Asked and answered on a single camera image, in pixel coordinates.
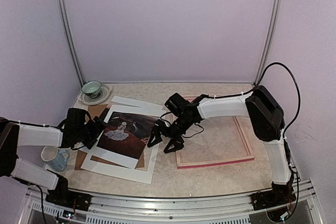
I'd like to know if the dark photo with white figure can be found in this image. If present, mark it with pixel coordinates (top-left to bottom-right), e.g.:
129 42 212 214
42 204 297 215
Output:
97 112 156 159

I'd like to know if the green ceramic bowl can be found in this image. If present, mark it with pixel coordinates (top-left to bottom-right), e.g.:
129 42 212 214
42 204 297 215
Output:
81 81 102 98

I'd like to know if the white and blue mug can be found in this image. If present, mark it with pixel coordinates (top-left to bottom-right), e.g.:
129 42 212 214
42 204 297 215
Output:
40 146 70 172

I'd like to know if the pink wooden picture frame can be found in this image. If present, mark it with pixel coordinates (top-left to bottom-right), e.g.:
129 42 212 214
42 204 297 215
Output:
173 95 255 169

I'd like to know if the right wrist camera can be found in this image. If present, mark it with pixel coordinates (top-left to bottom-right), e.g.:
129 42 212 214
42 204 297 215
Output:
155 119 169 129

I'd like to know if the aluminium front rail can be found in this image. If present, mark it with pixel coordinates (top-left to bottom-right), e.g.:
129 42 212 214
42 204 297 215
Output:
23 176 323 224

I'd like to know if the brown backing board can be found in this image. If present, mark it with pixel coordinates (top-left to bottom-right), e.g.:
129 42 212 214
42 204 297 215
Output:
74 104 145 170

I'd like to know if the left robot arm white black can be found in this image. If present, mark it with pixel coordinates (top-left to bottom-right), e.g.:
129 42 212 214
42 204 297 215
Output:
1 108 107 206

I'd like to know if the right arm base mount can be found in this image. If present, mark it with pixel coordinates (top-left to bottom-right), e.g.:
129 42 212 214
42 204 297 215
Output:
250 180 296 210

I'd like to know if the white mat board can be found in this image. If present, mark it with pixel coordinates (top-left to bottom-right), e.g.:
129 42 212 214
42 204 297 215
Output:
89 96 164 169
81 145 159 184

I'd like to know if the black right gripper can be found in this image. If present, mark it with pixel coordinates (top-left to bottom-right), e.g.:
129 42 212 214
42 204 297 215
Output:
147 116 194 153

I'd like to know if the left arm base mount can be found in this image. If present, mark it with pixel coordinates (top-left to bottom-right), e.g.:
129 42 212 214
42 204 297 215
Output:
46 176 92 211

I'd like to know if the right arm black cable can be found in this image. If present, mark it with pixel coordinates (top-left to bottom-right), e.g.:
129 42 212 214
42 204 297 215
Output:
160 62 301 217

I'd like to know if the right aluminium corner post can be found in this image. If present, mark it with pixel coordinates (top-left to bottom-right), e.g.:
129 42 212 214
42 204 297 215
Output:
253 0 281 85

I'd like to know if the left aluminium corner post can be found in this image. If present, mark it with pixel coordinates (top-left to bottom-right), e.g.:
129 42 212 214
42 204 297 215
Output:
57 0 85 87

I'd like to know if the aluminium corner post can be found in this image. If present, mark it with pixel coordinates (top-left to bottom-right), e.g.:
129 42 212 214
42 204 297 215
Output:
253 0 281 85
57 0 85 87

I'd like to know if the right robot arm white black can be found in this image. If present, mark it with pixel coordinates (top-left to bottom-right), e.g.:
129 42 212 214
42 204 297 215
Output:
147 86 293 205

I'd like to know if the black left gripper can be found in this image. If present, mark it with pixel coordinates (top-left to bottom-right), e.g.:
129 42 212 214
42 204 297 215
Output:
76 116 107 150

